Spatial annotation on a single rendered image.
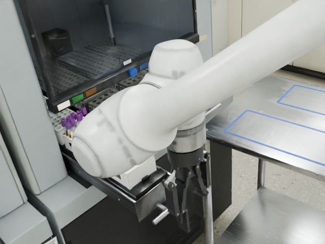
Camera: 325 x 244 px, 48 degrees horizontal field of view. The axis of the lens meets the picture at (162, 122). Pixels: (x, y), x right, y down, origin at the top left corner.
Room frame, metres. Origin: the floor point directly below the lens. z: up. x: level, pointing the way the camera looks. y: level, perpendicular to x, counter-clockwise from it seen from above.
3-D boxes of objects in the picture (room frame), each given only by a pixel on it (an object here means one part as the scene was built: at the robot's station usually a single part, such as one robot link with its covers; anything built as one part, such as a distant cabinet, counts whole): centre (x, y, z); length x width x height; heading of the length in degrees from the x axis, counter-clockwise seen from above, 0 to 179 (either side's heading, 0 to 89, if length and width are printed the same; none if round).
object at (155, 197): (0.92, 0.25, 0.78); 0.73 x 0.14 x 0.09; 42
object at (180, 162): (0.60, -0.04, 0.95); 0.08 x 0.07 x 0.09; 132
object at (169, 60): (0.59, -0.03, 1.14); 0.13 x 0.11 x 0.16; 138
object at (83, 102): (1.11, 0.22, 0.85); 0.12 x 0.02 x 0.06; 133
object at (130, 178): (0.82, 0.16, 0.83); 0.30 x 0.10 x 0.06; 42
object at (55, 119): (1.06, 0.38, 0.83); 0.30 x 0.10 x 0.06; 42
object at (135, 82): (1.18, 0.07, 0.85); 0.12 x 0.02 x 0.06; 132
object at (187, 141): (0.60, -0.04, 1.03); 0.09 x 0.09 x 0.06
